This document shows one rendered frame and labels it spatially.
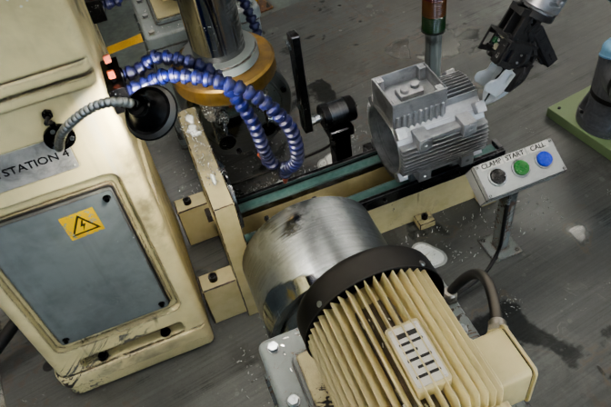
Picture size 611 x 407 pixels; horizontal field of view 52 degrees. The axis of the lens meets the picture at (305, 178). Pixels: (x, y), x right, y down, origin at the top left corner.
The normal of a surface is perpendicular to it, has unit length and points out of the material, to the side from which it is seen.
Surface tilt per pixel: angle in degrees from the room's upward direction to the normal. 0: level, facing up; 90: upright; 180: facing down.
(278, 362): 0
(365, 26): 0
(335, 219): 17
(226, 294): 90
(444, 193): 90
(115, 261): 90
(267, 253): 39
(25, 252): 90
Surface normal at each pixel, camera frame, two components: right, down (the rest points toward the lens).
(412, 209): 0.36, 0.65
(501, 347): -0.11, -0.69
